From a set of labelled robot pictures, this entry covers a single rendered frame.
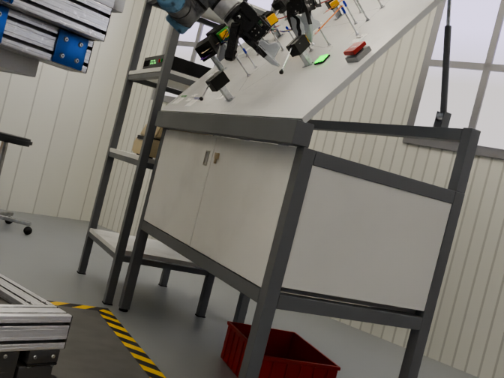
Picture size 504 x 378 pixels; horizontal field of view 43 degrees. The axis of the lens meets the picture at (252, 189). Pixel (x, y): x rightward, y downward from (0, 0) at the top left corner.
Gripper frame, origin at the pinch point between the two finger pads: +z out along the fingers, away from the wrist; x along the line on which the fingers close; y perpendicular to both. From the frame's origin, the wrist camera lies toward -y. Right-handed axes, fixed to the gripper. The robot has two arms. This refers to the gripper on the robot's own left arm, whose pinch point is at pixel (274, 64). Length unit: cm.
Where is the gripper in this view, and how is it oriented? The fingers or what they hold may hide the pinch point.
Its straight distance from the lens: 200.5
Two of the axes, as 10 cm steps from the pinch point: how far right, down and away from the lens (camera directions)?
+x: 1.5, -2.6, 9.5
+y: 6.8, -6.7, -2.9
